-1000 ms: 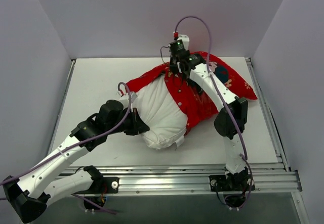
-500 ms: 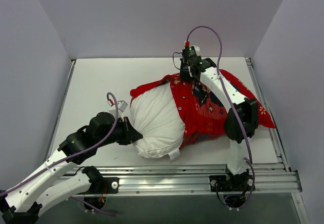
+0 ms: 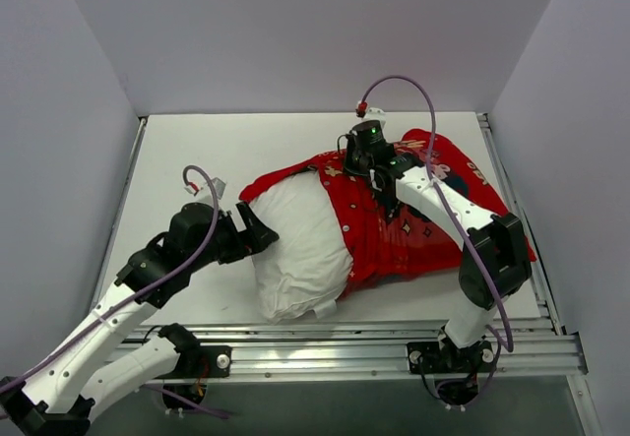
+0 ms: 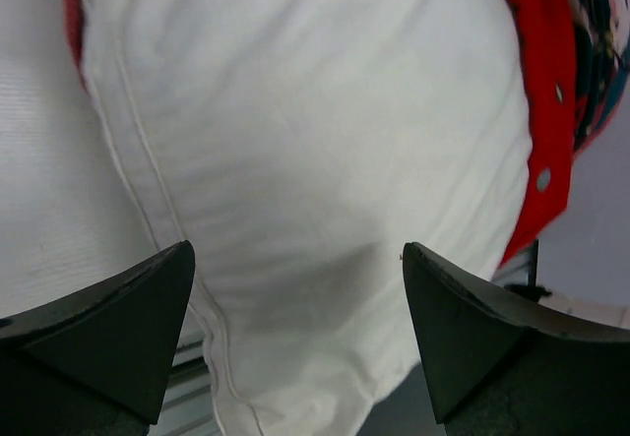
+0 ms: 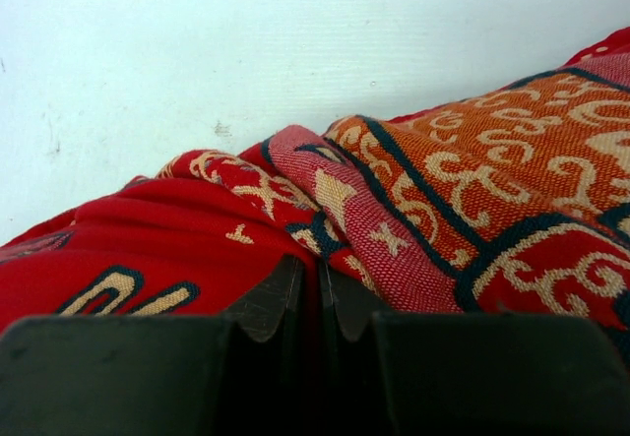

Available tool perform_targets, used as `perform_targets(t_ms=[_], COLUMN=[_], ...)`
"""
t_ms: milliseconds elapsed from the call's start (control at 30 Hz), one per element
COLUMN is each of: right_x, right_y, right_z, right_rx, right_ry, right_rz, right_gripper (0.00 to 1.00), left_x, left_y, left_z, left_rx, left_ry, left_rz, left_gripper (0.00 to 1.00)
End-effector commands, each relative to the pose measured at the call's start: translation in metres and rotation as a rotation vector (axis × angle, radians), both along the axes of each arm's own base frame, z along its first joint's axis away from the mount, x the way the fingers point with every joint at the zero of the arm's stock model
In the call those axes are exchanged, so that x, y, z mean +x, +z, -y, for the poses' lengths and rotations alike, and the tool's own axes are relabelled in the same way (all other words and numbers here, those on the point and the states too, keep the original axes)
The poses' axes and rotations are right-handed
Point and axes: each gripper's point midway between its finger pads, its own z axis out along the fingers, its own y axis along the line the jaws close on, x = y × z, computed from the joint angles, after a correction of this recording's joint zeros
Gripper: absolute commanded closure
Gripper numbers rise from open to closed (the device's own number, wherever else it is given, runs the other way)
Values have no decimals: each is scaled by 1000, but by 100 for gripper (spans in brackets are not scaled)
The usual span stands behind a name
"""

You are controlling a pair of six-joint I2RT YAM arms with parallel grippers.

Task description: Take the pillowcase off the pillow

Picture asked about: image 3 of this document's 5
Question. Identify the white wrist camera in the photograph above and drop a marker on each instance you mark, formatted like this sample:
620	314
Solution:
369	113
209	189

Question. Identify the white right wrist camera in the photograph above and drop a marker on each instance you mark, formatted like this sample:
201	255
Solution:
369	113

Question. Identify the aluminium front mounting rail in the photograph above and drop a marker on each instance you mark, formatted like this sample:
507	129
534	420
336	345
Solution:
376	351

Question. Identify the aluminium side rail left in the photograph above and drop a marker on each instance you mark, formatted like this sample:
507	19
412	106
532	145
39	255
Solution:
115	197

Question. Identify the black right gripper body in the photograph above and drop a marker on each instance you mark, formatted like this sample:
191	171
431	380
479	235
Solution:
386	200

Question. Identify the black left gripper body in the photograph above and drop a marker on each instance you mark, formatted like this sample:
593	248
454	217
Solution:
241	232

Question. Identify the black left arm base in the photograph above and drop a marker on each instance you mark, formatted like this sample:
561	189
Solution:
209	362

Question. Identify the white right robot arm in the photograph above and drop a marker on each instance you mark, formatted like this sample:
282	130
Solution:
495	260

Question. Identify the white pillow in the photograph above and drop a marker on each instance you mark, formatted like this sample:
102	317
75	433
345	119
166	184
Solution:
306	270

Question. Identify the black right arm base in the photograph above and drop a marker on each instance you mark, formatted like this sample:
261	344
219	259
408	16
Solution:
443	357

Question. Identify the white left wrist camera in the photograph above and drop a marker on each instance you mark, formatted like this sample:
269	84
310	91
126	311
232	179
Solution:
209	189

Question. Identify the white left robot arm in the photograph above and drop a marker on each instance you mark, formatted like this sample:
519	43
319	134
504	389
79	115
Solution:
69	389

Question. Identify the red printed pillowcase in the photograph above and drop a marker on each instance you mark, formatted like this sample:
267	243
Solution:
410	244

